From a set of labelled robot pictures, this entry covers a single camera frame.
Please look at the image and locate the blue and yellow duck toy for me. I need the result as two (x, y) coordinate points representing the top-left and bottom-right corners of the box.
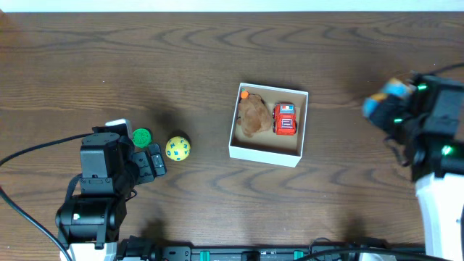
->
(362, 78), (416, 118)

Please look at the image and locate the yellow ball with blue letters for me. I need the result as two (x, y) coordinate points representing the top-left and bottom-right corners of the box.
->
(165, 136), (191, 161)

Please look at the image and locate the red toy fire truck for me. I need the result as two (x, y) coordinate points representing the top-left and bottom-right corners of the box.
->
(273, 103), (297, 136)

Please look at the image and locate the brown plush toy with carrot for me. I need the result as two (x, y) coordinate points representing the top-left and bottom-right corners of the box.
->
(237, 91), (273, 138)

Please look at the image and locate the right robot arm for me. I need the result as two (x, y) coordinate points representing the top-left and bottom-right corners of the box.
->
(362, 63), (463, 260)

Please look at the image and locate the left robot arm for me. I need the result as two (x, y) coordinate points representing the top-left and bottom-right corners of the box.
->
(55, 132), (167, 260)

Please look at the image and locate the green round toy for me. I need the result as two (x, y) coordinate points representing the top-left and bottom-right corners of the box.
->
(132, 128), (152, 148)

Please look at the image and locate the white cardboard box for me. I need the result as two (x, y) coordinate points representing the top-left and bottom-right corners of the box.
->
(228, 83), (309, 167)

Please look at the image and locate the black rail with green clips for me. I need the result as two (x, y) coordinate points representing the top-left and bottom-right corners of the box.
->
(115, 236), (346, 261)

